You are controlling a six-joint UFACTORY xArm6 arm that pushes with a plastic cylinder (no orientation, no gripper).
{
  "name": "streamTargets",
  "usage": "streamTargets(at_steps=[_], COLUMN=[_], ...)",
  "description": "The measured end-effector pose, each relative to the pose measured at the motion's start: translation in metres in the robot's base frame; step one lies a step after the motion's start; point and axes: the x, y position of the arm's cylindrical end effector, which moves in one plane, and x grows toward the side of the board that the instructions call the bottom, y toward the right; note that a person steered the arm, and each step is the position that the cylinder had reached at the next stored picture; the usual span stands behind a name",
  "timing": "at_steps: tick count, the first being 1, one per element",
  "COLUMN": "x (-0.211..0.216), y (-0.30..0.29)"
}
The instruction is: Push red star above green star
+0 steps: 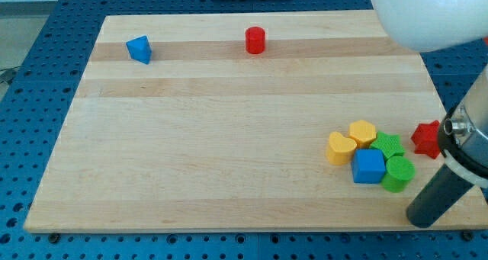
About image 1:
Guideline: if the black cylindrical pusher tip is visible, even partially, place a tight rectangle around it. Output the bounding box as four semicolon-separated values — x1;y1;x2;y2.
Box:
406;165;474;228

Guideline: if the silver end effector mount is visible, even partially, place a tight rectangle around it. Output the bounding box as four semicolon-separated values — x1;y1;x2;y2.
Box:
438;69;487;188

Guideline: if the red star block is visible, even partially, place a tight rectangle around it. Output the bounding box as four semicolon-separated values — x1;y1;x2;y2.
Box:
411;120;440;159

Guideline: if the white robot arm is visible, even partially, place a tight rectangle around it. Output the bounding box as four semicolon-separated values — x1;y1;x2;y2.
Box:
371;0;487;228

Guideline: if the green star block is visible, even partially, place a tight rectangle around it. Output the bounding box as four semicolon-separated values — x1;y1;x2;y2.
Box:
370;131;406;161

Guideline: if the green cylinder block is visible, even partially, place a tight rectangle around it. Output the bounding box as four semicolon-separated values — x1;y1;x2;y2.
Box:
380;156;416;193

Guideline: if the blue cube block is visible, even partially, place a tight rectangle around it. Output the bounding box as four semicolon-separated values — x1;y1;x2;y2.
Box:
352;149;386;184

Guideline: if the yellow hexagon block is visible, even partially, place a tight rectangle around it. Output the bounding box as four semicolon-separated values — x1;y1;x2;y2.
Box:
348;120;377;149

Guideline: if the yellow heart block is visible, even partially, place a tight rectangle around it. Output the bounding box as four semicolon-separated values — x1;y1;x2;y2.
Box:
325;132;358;165

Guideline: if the wooden board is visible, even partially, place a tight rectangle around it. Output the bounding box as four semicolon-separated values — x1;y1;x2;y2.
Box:
23;9;488;234

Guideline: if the red cylinder block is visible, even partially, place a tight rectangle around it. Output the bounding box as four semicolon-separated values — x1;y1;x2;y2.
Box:
245;26;266;54

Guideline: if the blue triangular prism block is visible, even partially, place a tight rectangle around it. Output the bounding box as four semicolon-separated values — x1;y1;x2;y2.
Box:
126;35;152;65

